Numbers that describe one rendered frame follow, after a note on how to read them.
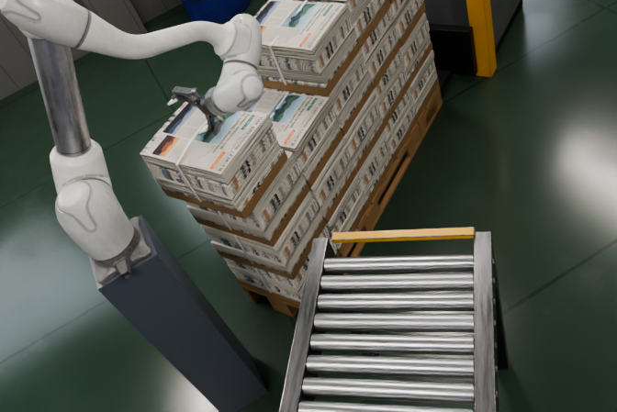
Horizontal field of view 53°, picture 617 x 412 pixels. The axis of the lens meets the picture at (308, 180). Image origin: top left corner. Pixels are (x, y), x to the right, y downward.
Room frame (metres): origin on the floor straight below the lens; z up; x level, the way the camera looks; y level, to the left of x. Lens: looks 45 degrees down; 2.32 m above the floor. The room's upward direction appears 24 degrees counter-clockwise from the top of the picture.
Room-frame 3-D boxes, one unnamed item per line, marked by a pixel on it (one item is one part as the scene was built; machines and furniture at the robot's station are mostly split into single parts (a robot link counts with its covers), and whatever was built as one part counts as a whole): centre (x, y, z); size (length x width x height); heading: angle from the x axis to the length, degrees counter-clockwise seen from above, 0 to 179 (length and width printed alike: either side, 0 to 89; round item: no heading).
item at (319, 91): (2.12, -0.18, 0.86); 0.38 x 0.29 x 0.04; 43
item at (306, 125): (2.03, -0.08, 0.42); 1.17 x 0.39 x 0.83; 133
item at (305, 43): (2.12, -0.18, 0.95); 0.38 x 0.29 x 0.23; 43
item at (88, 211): (1.41, 0.62, 1.17); 0.18 x 0.16 x 0.22; 9
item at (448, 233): (1.16, -0.19, 0.81); 0.43 x 0.03 x 0.02; 63
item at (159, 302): (1.40, 0.62, 0.50); 0.20 x 0.20 x 1.00; 9
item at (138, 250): (1.38, 0.62, 1.03); 0.22 x 0.18 x 0.06; 9
